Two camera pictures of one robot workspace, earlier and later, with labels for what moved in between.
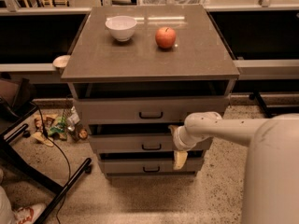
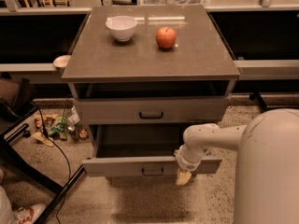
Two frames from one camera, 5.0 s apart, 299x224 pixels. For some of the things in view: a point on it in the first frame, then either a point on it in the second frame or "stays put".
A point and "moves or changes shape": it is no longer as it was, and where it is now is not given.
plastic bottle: x=73 y=119 stays put
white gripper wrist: x=177 y=140 to x=184 y=162
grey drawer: x=141 y=143 moves or changes shape
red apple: x=165 y=37 stays put
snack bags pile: x=54 y=127 stays put
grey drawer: x=147 y=110 stays put
